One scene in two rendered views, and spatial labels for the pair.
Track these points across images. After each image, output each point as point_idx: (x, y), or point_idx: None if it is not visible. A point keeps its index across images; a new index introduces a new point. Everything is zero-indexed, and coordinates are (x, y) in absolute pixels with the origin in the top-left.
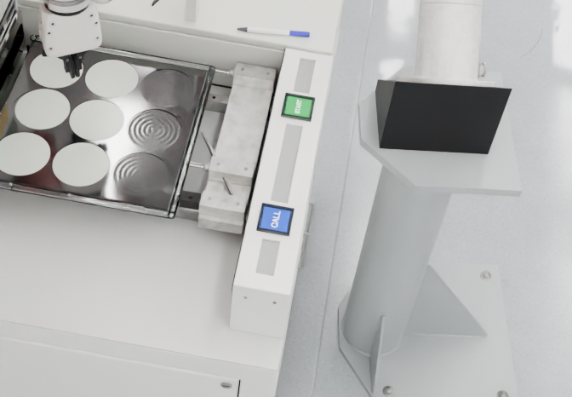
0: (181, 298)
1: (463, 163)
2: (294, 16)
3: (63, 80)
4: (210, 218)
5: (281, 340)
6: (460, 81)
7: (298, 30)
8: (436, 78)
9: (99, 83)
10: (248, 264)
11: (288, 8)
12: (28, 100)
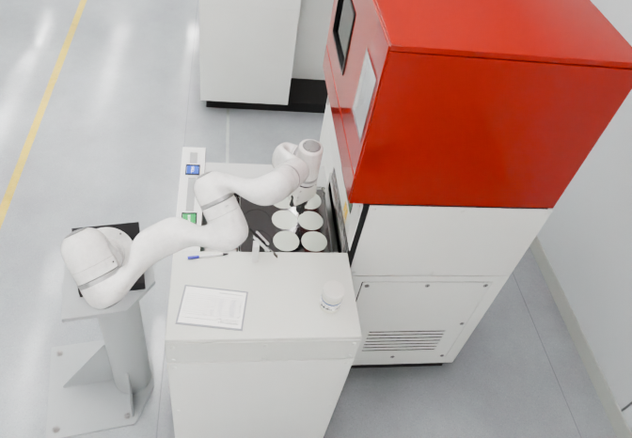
0: None
1: None
2: (197, 270)
3: (308, 235)
4: None
5: None
6: (101, 227)
7: (194, 261)
8: (115, 228)
9: (291, 237)
10: (200, 154)
11: (201, 274)
12: (318, 223)
